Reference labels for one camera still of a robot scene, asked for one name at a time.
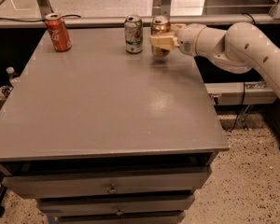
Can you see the middle grey drawer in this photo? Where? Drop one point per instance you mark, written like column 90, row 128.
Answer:
column 117, row 205

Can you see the grey drawer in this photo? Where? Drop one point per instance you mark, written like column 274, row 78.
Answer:
column 107, row 183
column 117, row 205
column 138, row 218

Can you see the grey drawer cabinet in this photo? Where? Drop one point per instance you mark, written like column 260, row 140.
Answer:
column 97, row 108

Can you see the metal frame post centre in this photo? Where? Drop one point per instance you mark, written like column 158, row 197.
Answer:
column 161, row 8

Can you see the white green 7up can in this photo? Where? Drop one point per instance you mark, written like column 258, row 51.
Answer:
column 133, row 29

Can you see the clear plastic bottle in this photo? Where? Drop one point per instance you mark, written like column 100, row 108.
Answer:
column 14, row 78

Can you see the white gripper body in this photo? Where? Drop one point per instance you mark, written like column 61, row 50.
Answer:
column 188, row 38

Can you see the orange gold soda can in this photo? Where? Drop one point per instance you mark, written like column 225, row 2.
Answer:
column 160, row 25

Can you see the top grey drawer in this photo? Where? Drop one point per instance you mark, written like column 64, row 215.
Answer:
column 107, row 183

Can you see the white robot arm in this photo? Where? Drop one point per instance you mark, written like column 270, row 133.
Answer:
column 237, row 50

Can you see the red coca-cola can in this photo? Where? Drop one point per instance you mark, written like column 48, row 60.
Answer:
column 58, row 32

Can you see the bottom grey drawer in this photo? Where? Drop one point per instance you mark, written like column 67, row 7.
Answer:
column 138, row 218

